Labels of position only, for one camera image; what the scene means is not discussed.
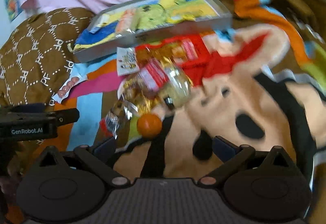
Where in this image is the colourful cartoon blanket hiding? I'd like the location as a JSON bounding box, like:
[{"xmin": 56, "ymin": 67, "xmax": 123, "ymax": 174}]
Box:
[{"xmin": 33, "ymin": 0, "xmax": 326, "ymax": 224}]

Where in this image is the small orange fruit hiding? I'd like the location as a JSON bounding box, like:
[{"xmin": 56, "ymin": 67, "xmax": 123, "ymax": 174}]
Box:
[{"xmin": 137, "ymin": 113, "xmax": 162, "ymax": 139}]

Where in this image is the orange cracker packet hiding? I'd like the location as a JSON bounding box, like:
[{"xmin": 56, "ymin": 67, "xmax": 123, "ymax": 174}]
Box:
[{"xmin": 115, "ymin": 8, "xmax": 137, "ymax": 34}]

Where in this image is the clear bag of nuts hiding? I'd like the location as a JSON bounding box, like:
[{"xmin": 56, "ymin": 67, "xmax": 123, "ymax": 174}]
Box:
[{"xmin": 99, "ymin": 59, "xmax": 192, "ymax": 138}]

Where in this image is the red tofu snack packet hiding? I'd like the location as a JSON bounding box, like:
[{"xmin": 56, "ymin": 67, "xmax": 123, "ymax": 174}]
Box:
[{"xmin": 116, "ymin": 33, "xmax": 246, "ymax": 87}]

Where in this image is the grey tray with cartoon drawing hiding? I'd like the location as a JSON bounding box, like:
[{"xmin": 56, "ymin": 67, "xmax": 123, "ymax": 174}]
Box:
[{"xmin": 72, "ymin": 0, "xmax": 232, "ymax": 63}]

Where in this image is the white sausage snack packet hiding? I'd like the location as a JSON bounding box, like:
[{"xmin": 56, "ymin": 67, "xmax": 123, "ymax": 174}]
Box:
[{"xmin": 52, "ymin": 73, "xmax": 88, "ymax": 104}]

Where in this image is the colourful wall poster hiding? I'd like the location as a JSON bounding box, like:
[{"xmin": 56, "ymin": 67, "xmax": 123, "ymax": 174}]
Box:
[{"xmin": 4, "ymin": 0, "xmax": 23, "ymax": 22}]

